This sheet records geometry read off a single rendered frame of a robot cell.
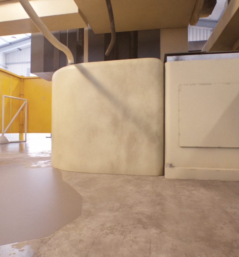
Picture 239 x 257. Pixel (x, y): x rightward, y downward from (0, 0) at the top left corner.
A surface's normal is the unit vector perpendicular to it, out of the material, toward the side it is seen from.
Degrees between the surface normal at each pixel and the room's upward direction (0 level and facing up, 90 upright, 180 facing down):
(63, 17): 180
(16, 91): 90
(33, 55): 90
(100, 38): 90
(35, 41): 90
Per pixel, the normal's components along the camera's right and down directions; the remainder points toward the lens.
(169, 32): -0.18, -0.01
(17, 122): 0.98, 0.00
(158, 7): 0.00, 1.00
